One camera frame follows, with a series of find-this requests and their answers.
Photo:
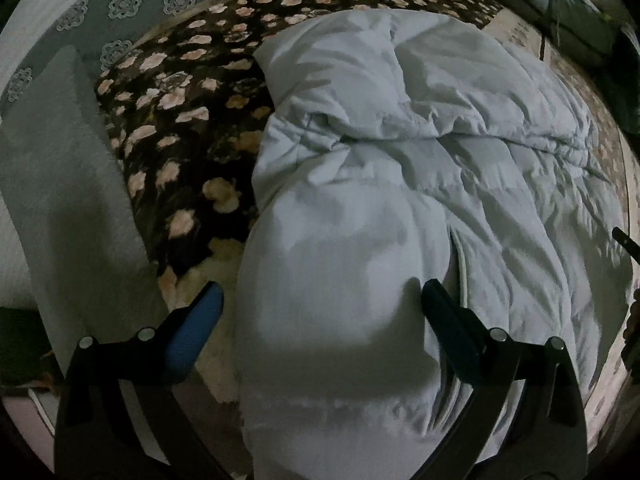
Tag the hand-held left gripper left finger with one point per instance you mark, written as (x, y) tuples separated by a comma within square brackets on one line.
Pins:
[(192, 340)]

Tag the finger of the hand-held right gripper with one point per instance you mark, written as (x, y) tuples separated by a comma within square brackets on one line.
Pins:
[(629, 242)]

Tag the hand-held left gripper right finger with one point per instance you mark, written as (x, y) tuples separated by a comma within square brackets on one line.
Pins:
[(450, 330)]

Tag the light blue puffer jacket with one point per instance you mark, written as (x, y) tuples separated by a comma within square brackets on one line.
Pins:
[(400, 210)]

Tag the dark green cloth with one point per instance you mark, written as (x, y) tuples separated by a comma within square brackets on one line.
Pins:
[(625, 90)]

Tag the grey folded towel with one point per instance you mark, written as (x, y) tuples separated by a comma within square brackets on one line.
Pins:
[(65, 185)]

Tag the dark floral blanket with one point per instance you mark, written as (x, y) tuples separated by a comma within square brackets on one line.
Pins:
[(190, 110)]

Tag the grey-blue folded quilt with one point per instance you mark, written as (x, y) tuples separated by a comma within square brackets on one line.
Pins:
[(550, 0)]

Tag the grey patterned mattress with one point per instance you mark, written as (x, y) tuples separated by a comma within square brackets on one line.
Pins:
[(150, 5)]

